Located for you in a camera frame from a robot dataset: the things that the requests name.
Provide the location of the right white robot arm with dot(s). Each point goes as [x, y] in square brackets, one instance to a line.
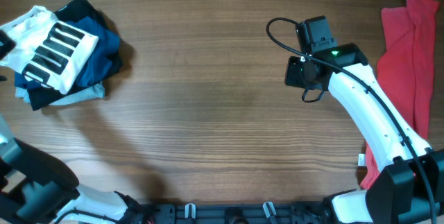
[409, 187]

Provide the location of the blue folded shirt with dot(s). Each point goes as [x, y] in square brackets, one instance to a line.
[99, 63]

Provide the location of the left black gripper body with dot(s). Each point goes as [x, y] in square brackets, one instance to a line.
[5, 47]

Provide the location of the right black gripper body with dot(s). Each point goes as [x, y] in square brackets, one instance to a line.
[296, 74]

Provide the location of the white t-shirt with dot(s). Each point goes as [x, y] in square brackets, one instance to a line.
[47, 50]

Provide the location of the red t-shirt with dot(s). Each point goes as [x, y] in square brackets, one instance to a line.
[406, 71]

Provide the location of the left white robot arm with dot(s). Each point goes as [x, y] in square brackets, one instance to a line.
[39, 188]

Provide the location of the black folded shirt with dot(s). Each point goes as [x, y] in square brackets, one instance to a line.
[75, 10]

